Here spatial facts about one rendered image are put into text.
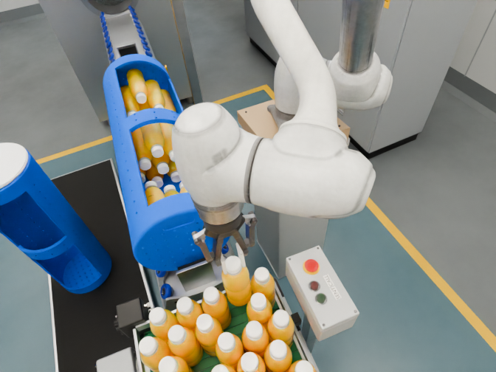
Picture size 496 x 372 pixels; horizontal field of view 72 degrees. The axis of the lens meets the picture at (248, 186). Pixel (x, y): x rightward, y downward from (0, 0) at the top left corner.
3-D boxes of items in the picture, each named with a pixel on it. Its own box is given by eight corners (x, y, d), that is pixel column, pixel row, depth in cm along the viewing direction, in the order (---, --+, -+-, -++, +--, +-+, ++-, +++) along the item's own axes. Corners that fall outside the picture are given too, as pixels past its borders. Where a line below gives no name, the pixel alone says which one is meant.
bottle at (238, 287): (238, 313, 92) (231, 285, 77) (221, 294, 95) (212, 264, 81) (257, 296, 94) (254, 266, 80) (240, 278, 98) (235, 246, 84)
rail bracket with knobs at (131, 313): (156, 306, 105) (146, 294, 97) (160, 329, 101) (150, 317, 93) (124, 319, 104) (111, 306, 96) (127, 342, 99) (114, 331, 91)
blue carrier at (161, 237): (175, 102, 164) (162, 46, 143) (235, 252, 110) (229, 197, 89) (115, 118, 159) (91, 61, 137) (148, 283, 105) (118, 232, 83)
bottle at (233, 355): (236, 381, 91) (228, 364, 77) (216, 364, 94) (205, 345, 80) (252, 358, 95) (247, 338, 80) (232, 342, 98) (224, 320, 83)
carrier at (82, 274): (56, 267, 202) (71, 304, 186) (-54, 166, 134) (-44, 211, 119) (101, 240, 211) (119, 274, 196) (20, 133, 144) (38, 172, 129)
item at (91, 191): (118, 170, 270) (111, 157, 259) (172, 355, 180) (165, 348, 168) (50, 194, 259) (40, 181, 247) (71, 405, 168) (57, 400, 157)
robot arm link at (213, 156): (174, 204, 56) (250, 222, 53) (146, 133, 44) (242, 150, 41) (199, 159, 62) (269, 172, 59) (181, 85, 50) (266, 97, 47)
